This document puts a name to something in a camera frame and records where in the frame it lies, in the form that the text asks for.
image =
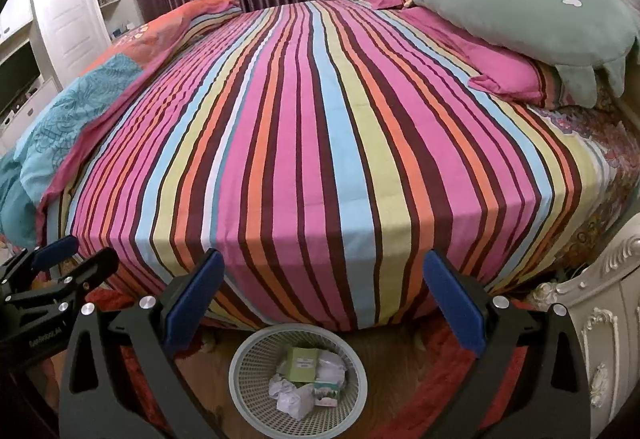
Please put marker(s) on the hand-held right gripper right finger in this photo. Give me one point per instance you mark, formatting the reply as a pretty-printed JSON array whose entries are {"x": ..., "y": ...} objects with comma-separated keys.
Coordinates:
[{"x": 455, "y": 299}]

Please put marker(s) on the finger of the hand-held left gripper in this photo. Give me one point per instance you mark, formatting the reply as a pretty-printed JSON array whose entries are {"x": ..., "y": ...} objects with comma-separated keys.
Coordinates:
[
  {"x": 57, "y": 250},
  {"x": 92, "y": 271}
]

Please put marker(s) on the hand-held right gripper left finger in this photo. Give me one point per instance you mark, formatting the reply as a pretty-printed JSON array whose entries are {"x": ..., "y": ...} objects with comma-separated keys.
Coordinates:
[{"x": 195, "y": 299}]

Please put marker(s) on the white mesh wastebasket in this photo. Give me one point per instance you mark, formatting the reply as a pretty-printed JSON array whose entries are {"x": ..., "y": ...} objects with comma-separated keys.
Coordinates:
[{"x": 250, "y": 384}]

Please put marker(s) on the green cardboard box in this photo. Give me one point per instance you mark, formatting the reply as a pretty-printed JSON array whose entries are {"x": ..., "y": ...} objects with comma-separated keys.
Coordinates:
[{"x": 302, "y": 363}]

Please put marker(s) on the white plastic packet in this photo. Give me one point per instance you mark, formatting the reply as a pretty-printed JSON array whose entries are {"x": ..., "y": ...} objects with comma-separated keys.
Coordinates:
[{"x": 331, "y": 366}]

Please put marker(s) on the white paper ball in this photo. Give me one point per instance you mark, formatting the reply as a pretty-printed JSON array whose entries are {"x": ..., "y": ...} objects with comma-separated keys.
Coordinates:
[{"x": 295, "y": 405}]

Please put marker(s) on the green tissue pack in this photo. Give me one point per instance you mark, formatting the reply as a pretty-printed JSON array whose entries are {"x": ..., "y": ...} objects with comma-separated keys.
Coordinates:
[{"x": 327, "y": 394}]

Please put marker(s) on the red rug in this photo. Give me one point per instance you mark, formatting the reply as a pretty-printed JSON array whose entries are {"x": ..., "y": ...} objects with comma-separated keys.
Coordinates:
[{"x": 420, "y": 394}]

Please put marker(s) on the white ornate cabinet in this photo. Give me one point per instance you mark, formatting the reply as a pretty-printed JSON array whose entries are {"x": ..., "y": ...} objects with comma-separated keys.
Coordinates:
[{"x": 610, "y": 319}]

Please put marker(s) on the orange and blue quilt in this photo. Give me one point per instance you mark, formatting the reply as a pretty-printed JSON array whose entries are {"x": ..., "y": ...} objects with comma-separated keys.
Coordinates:
[{"x": 100, "y": 84}]

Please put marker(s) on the black television screen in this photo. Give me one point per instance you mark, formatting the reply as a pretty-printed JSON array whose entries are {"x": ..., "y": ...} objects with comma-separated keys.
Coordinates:
[{"x": 17, "y": 79}]

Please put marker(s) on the striped bed sheet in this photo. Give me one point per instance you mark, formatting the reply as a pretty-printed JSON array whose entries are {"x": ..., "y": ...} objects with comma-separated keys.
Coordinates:
[{"x": 325, "y": 169}]

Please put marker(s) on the floral mattress side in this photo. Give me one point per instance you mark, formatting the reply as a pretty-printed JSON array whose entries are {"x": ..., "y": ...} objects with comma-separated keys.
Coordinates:
[{"x": 600, "y": 169}]

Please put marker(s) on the white wardrobe door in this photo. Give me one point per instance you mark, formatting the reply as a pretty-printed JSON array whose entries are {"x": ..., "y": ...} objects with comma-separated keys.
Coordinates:
[{"x": 70, "y": 19}]

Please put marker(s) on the green plush pillow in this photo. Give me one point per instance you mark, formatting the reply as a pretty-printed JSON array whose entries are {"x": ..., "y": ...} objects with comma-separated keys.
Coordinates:
[{"x": 525, "y": 19}]

